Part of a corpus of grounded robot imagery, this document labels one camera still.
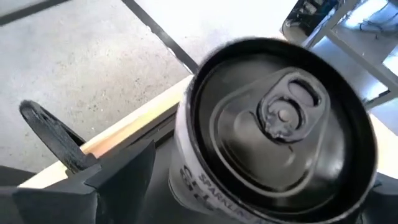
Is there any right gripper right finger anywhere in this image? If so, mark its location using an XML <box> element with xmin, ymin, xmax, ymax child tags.
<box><xmin>360</xmin><ymin>172</ymin><xmax>398</xmax><ymax>224</ymax></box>

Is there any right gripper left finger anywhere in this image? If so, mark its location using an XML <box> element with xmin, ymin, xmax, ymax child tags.
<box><xmin>0</xmin><ymin>139</ymin><xmax>157</xmax><ymax>224</ymax></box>

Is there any white Celsius can black lid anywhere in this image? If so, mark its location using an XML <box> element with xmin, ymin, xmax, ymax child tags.
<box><xmin>167</xmin><ymin>37</ymin><xmax>379</xmax><ymax>224</ymax></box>

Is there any grey stand with black equipment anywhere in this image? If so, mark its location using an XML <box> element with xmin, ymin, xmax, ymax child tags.
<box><xmin>279</xmin><ymin>0</ymin><xmax>398</xmax><ymax>110</ymax></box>

